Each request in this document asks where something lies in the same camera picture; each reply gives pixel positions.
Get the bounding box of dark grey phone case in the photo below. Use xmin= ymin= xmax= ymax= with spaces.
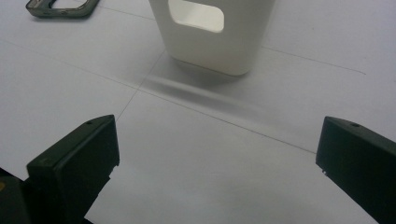
xmin=25 ymin=0 xmax=101 ymax=19

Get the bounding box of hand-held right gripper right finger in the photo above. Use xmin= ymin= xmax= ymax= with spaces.
xmin=315 ymin=116 xmax=396 ymax=224

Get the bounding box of white plastic bin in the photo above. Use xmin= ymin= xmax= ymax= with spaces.
xmin=148 ymin=0 xmax=276 ymax=77

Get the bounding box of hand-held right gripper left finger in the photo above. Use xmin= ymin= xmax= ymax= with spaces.
xmin=22 ymin=114 xmax=120 ymax=224

